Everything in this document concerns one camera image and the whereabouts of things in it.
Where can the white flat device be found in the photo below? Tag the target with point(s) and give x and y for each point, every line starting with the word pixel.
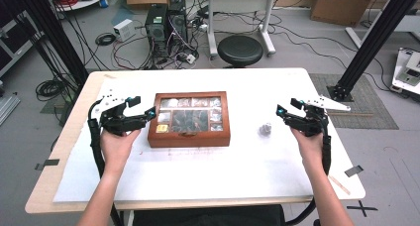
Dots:
pixel 407 75

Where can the black metal stand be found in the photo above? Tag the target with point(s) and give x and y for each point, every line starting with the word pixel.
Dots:
pixel 62 44
pixel 369 44

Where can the black tape piece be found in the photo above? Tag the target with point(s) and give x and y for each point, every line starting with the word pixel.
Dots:
pixel 354 170
pixel 49 163

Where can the white board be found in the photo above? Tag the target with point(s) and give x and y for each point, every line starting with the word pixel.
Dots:
pixel 198 173

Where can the person's left hand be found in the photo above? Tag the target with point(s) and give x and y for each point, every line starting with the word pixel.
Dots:
pixel 115 153

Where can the white box device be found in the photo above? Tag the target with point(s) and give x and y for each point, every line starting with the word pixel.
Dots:
pixel 124 29

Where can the person's right hand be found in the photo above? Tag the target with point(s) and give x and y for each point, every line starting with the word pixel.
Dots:
pixel 312 153

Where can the round white table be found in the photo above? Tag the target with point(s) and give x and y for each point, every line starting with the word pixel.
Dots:
pixel 89 3

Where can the wooden box with glass lid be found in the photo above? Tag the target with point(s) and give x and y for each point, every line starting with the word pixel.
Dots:
pixel 188 140

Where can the grey floor mat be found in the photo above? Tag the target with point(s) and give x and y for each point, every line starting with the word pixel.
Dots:
pixel 369 117

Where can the blue tape roll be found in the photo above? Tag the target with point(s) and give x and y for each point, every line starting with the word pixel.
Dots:
pixel 103 2

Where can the grey metal rack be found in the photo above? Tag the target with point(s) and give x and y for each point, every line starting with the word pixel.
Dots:
pixel 13 44

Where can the black round stool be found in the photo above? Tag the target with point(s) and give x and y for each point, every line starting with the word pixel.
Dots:
pixel 240 50

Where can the small silver item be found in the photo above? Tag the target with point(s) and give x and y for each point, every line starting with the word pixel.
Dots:
pixel 265 129

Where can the black open computer tower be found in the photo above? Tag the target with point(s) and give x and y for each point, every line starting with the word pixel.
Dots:
pixel 178 21

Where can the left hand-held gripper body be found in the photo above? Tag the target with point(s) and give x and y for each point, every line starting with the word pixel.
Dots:
pixel 114 120

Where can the black tape cross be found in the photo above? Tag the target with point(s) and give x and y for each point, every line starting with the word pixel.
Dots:
pixel 362 208

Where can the white power adapter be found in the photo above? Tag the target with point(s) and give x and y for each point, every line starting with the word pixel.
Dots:
pixel 190 58

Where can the thin wooden stick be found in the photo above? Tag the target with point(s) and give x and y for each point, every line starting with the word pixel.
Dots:
pixel 340 185

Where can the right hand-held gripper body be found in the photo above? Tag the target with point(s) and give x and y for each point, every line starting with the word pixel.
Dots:
pixel 312 123

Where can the white table frame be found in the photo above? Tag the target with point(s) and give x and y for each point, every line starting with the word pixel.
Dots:
pixel 409 22

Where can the aluminium profile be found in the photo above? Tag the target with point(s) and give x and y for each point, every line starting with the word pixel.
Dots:
pixel 7 107

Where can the large cardboard box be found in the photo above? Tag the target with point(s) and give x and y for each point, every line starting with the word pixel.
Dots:
pixel 340 6

